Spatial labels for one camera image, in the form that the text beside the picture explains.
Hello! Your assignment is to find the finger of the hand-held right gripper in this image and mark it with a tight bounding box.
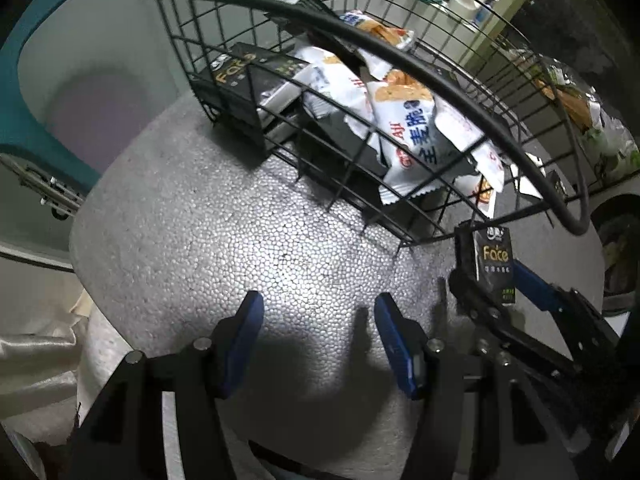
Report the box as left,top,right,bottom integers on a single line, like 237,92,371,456
512,259,628,361
447,224,581,376

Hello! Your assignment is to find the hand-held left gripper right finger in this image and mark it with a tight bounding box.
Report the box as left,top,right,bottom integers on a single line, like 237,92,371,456
374,292,581,480

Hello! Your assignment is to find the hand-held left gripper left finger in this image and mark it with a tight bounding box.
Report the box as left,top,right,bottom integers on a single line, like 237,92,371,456
65,291,264,480

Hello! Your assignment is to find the black facial tissue pack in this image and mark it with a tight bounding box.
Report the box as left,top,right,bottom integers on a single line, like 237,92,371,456
472,226,516,306

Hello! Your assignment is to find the white snack packet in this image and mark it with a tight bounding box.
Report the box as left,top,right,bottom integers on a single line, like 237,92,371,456
340,9,416,51
360,55,506,206
467,170,498,220
290,46,381,141

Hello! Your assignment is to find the clear bag of vegetables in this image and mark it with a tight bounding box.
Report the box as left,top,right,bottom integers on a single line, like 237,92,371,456
505,47,640,181

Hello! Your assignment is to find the white satin cloth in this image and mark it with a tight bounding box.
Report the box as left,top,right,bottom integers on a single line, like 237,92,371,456
0,290,96,426

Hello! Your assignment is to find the teal chair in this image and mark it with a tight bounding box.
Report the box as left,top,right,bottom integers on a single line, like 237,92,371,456
0,0,131,193

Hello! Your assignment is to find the metal chair bracket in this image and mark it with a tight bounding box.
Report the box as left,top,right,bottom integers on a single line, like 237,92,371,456
0,152,86,221

